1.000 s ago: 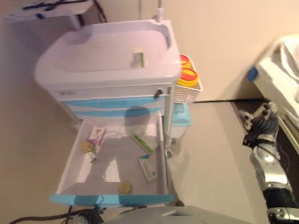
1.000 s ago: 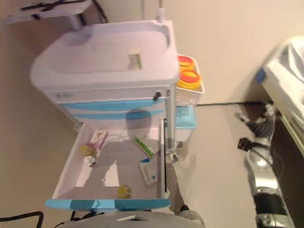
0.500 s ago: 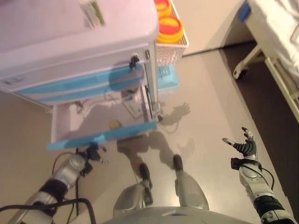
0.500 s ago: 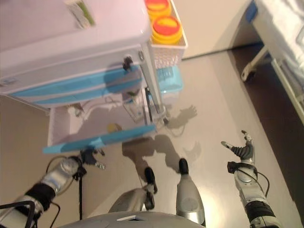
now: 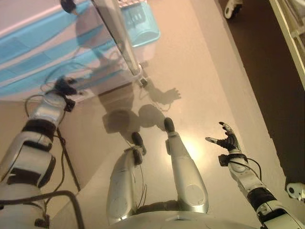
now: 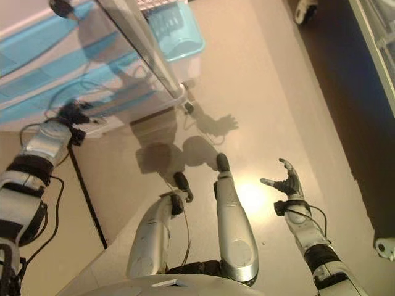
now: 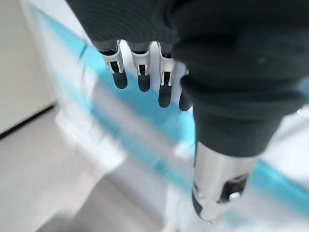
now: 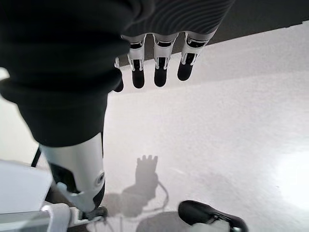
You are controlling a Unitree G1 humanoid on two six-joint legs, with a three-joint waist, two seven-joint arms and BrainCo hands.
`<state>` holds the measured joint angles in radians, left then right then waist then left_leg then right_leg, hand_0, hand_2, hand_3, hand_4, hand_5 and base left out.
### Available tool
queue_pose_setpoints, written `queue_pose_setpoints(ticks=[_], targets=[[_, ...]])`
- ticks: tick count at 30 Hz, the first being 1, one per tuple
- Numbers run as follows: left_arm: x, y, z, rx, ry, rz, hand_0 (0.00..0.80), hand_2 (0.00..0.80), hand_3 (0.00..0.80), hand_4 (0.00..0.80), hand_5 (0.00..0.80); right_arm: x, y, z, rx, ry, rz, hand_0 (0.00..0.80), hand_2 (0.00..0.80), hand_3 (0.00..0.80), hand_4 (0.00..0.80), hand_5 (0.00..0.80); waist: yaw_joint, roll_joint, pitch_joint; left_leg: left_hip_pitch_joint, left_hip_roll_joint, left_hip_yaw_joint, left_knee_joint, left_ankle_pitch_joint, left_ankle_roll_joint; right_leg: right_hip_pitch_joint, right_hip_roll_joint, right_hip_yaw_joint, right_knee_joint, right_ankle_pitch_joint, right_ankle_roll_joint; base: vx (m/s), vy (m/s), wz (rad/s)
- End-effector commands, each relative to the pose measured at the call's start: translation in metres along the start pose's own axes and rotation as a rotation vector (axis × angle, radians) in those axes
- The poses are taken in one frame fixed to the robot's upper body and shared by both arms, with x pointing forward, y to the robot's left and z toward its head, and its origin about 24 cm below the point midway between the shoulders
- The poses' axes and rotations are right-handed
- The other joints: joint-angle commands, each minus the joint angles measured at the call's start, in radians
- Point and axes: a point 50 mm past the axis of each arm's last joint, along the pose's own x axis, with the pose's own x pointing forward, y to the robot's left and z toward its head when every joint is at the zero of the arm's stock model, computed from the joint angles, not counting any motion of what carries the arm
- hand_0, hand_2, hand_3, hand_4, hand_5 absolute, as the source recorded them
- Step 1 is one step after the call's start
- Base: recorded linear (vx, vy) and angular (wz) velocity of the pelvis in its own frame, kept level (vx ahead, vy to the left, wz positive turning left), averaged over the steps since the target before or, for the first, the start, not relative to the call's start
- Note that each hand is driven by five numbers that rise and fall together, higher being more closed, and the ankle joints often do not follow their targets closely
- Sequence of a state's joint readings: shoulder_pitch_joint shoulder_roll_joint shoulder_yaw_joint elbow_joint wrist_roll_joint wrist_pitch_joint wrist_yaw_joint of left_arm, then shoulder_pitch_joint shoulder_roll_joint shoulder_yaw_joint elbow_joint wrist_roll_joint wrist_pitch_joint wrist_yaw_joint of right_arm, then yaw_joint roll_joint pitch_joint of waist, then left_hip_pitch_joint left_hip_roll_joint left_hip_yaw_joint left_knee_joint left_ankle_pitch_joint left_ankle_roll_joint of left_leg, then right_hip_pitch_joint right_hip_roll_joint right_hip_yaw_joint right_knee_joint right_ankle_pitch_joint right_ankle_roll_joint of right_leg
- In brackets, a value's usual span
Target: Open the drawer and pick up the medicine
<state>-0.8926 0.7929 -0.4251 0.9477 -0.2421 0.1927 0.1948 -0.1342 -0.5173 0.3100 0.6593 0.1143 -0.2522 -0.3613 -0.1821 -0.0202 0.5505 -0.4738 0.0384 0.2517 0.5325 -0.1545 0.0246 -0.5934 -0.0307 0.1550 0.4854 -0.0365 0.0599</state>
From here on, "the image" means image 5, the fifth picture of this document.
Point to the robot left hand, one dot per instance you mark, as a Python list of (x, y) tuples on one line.
[(64, 87)]

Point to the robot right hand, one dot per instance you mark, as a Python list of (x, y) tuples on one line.
[(228, 141)]

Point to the white drawer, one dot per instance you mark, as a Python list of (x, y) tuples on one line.
[(35, 59)]

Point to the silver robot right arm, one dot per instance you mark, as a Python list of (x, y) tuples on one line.
[(257, 186)]

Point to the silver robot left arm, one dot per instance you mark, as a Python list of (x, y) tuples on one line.
[(31, 143)]

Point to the white medical cart blue drawers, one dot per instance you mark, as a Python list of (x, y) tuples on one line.
[(23, 40)]

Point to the cart caster wheel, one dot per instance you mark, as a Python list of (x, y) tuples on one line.
[(143, 81)]

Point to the white bed caster wheel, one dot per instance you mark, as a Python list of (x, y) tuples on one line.
[(232, 8), (294, 190)]

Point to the light blue plastic bin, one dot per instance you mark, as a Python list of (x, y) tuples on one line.
[(140, 28)]

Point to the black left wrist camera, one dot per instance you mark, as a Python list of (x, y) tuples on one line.
[(69, 105)]

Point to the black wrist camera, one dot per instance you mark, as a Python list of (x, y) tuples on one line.
[(69, 105), (222, 159)]

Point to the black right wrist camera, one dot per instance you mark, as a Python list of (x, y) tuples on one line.
[(222, 159)]

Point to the white hospital bed frame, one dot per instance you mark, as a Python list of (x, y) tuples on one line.
[(288, 35)]

